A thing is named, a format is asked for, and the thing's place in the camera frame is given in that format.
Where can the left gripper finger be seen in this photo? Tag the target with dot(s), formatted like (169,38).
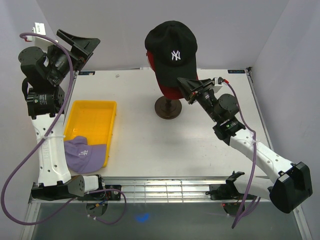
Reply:
(81,47)
(79,64)

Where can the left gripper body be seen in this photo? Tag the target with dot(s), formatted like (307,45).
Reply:
(60,59)

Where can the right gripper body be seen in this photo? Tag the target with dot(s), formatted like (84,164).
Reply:
(202,94)

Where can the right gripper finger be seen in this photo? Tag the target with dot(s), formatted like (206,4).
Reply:
(188,87)
(192,98)

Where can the red cap white logo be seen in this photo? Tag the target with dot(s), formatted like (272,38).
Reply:
(170,90)

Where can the black cap white NY logo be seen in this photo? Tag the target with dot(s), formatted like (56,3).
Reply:
(173,47)

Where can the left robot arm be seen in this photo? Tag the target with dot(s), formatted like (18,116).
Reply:
(50,71)

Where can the dark wooden stand base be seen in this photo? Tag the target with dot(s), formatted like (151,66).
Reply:
(167,109)

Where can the yellow plastic tray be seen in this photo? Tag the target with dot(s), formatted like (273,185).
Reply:
(94,120)

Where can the lavender cap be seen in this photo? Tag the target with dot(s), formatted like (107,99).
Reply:
(83,158)

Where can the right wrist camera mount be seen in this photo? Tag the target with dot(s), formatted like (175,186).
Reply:
(219,82)

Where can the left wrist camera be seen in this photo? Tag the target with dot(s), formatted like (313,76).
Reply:
(38,28)

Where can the aluminium front rail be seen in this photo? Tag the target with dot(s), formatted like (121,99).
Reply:
(174,190)

